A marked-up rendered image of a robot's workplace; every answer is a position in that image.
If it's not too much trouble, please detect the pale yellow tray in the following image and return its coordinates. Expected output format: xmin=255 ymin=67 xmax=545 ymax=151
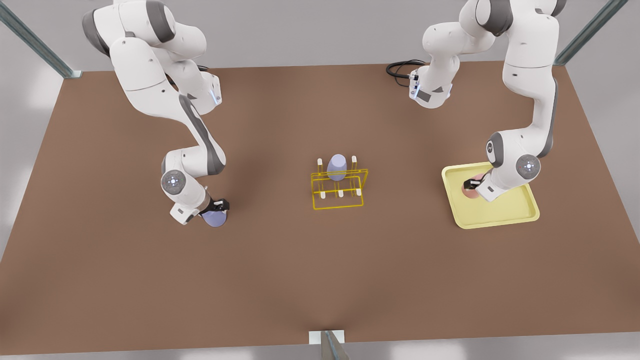
xmin=441 ymin=161 xmax=541 ymax=230

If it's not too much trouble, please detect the silver frame post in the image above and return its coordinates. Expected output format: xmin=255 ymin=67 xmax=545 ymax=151
xmin=0 ymin=2 xmax=83 ymax=80
xmin=308 ymin=329 xmax=351 ymax=360
xmin=553 ymin=0 xmax=629 ymax=67

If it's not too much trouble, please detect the yellow wire cup rack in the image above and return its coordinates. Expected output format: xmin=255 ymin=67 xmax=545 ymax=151
xmin=310 ymin=155 xmax=370 ymax=211

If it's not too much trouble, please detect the blue cup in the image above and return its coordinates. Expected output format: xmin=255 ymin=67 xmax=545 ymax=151
xmin=200 ymin=209 xmax=229 ymax=228
xmin=327 ymin=154 xmax=348 ymax=182

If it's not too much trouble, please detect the pink cup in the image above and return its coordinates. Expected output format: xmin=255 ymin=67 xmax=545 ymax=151
xmin=461 ymin=172 xmax=487 ymax=200

